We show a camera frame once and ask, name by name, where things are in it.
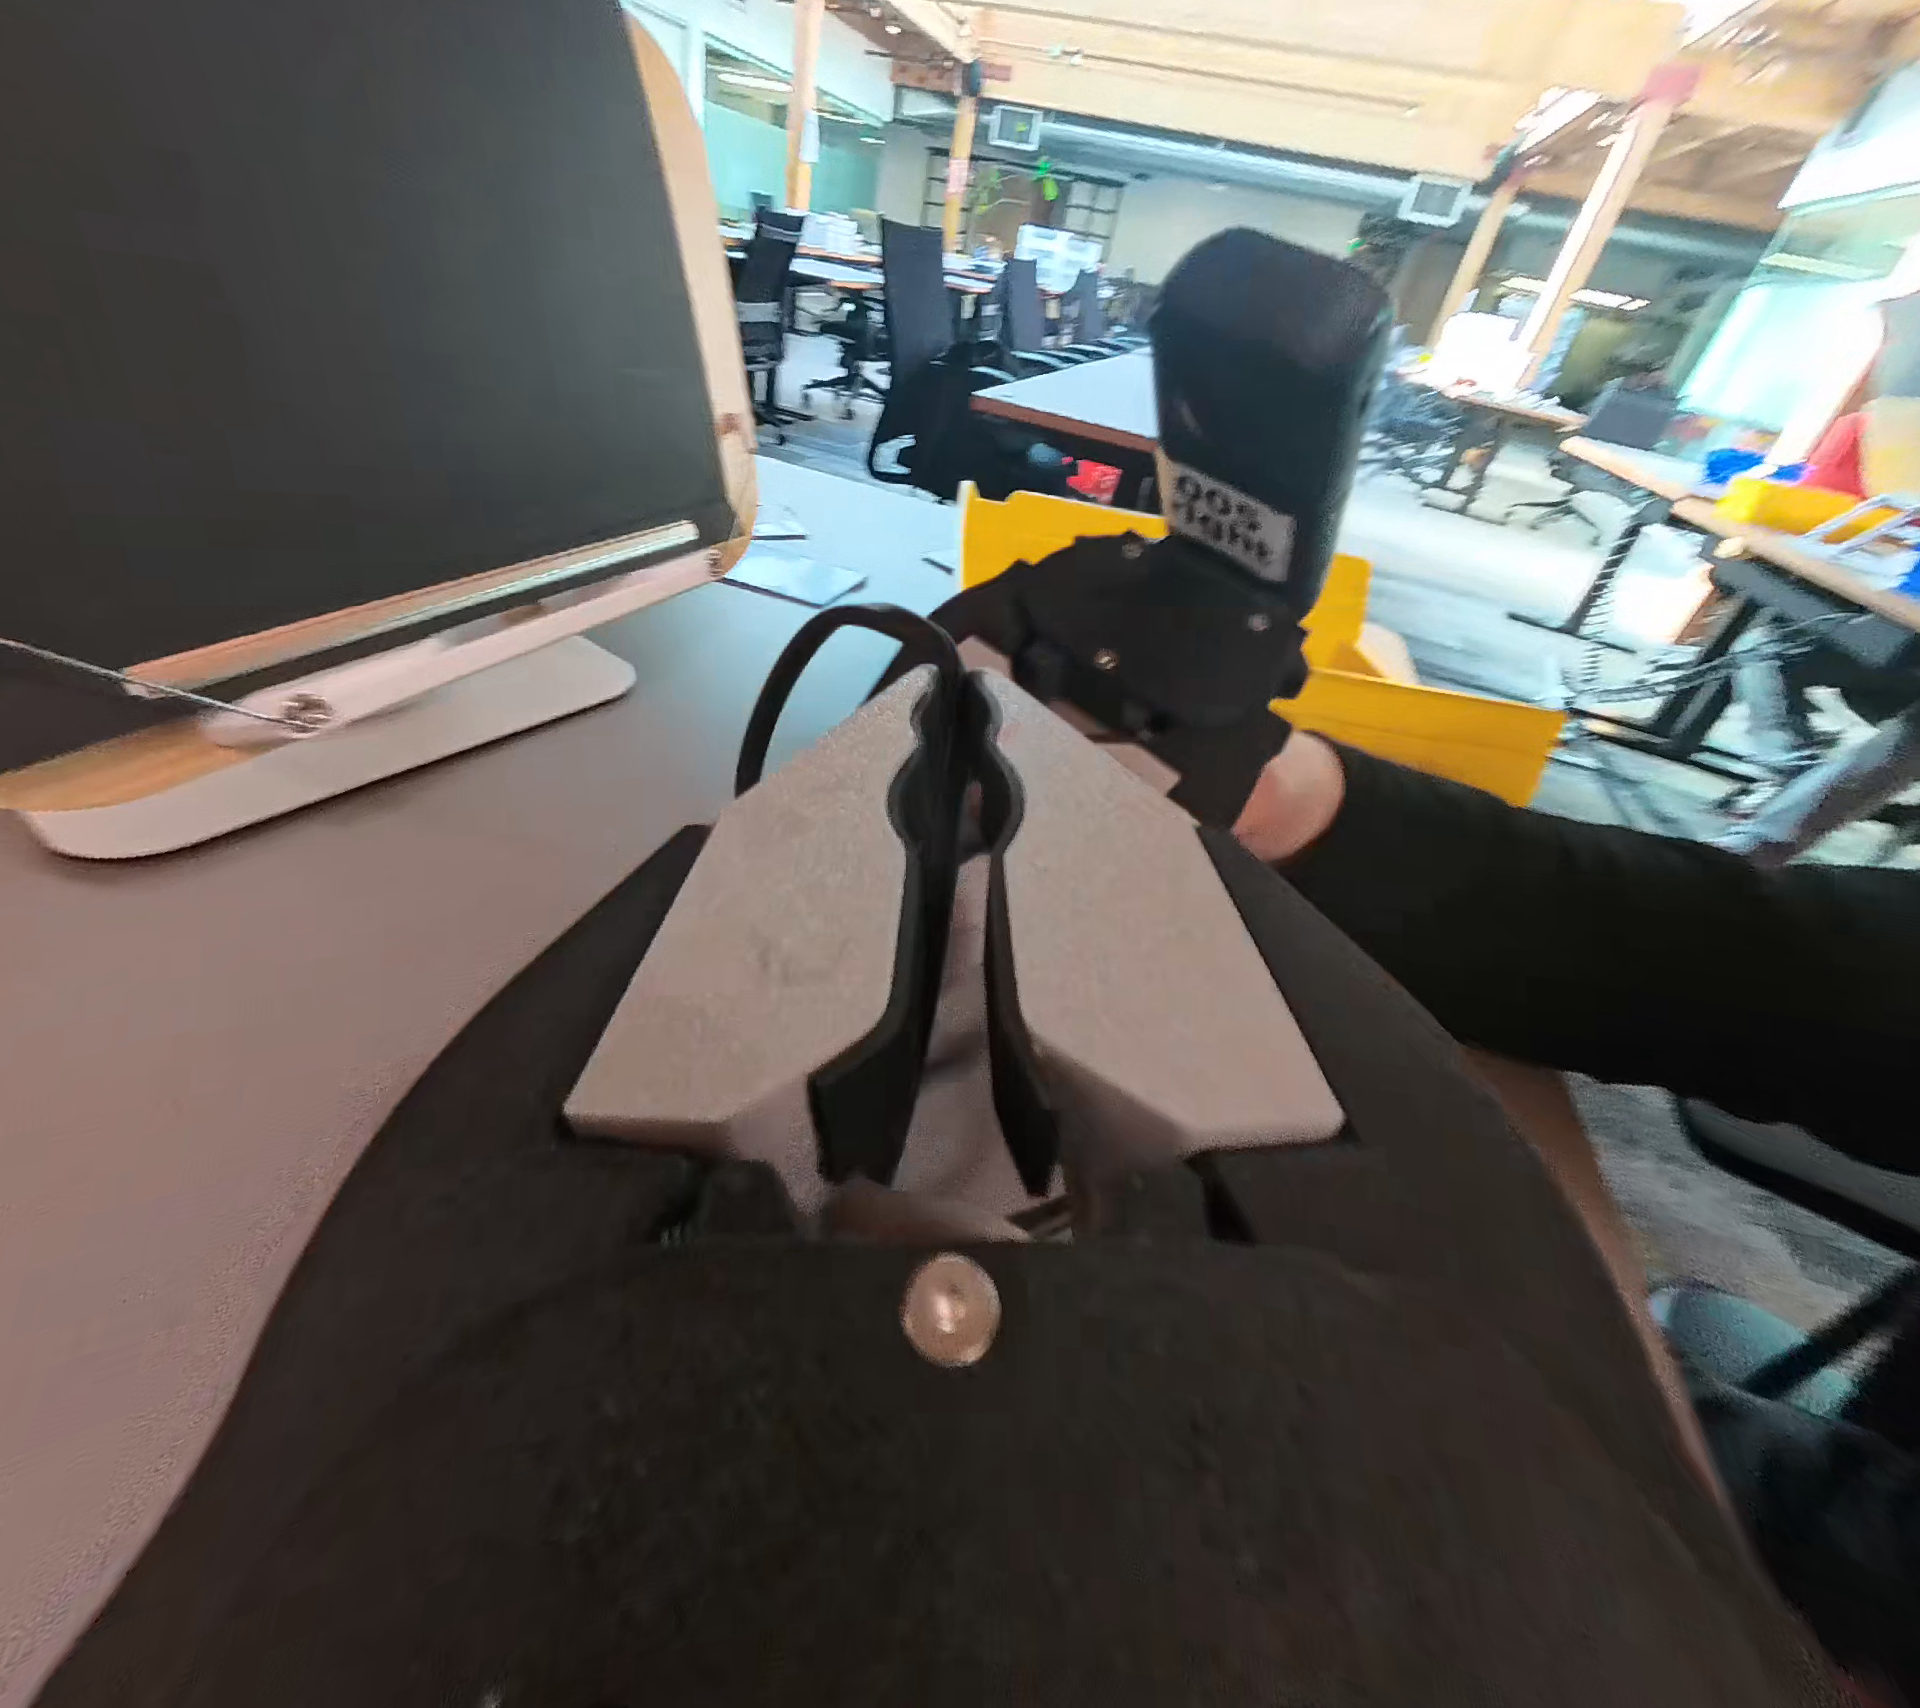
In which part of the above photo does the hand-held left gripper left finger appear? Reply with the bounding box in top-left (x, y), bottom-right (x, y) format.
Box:
top-left (563, 679), bottom-right (925, 1185)

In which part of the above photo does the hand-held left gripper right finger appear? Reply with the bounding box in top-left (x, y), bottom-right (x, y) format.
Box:
top-left (983, 679), bottom-right (1346, 1193)

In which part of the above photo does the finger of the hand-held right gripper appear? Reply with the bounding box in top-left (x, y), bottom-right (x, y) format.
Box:
top-left (1035, 688), bottom-right (1188, 804)

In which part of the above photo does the black cable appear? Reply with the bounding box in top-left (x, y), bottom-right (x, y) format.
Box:
top-left (736, 603), bottom-right (1007, 989)

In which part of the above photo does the yellow plastic bin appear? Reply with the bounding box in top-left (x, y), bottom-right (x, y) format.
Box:
top-left (960, 483), bottom-right (1568, 810)

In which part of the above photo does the person's right forearm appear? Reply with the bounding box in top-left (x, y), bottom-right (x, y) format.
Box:
top-left (1275, 748), bottom-right (1920, 1169)

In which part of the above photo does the person's right hand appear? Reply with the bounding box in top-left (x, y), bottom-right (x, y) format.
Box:
top-left (1236, 724), bottom-right (1351, 864)

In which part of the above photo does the long grey table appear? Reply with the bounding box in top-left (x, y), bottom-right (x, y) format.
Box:
top-left (976, 344), bottom-right (1171, 510)

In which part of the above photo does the black office chair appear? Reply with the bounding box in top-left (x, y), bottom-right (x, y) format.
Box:
top-left (869, 218), bottom-right (1015, 495)
top-left (736, 207), bottom-right (817, 436)

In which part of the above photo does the wooden table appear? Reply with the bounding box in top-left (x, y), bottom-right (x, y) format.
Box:
top-left (1559, 433), bottom-right (1920, 666)

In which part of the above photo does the black computer monitor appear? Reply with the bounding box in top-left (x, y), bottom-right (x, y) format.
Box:
top-left (0, 0), bottom-right (758, 780)

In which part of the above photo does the wooden post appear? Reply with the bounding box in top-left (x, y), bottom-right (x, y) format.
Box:
top-left (780, 0), bottom-right (830, 216)
top-left (1516, 74), bottom-right (1700, 389)

